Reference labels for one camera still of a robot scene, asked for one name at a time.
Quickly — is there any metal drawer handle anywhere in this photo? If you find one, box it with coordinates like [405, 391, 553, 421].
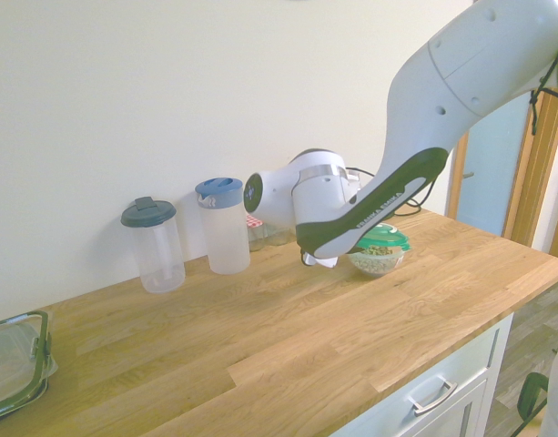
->
[407, 379, 459, 417]

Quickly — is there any clear pitcher with blue lid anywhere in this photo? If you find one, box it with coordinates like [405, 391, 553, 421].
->
[194, 177, 252, 276]

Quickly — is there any black container with clear lid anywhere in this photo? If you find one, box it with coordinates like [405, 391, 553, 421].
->
[0, 310, 59, 423]

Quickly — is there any glass jar red checkered lid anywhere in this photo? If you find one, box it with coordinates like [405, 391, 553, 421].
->
[245, 214, 268, 253]

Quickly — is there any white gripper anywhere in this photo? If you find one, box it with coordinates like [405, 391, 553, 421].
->
[299, 248, 340, 270]

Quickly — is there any clear pitcher with dark lid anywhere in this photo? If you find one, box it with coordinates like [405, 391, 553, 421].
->
[119, 196, 187, 294]

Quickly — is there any wooden door frame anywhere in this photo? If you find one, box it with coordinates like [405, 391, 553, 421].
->
[445, 85, 558, 261]

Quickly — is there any green food container lid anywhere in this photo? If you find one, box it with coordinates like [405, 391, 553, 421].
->
[356, 222, 412, 252]

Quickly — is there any clear bowl with cereal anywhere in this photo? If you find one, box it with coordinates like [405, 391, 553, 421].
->
[346, 243, 407, 279]

